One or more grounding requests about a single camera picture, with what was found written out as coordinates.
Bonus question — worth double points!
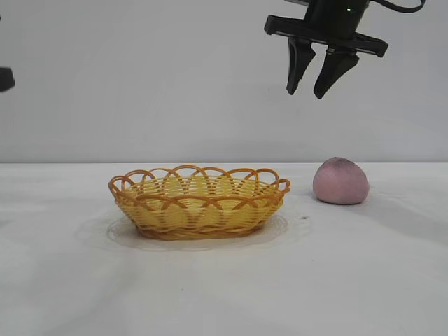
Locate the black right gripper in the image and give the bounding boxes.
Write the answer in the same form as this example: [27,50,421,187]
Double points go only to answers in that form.
[264,0,389,100]

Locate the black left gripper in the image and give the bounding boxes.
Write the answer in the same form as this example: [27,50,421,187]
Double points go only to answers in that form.
[0,66,16,93]

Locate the pink round bun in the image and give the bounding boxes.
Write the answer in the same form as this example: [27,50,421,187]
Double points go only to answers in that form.
[312,156,370,205]

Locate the yellow woven plastic basket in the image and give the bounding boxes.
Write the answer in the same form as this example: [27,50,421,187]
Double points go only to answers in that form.
[107,163,292,242]

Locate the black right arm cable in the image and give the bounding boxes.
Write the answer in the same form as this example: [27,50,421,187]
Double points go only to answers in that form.
[370,0,426,12]

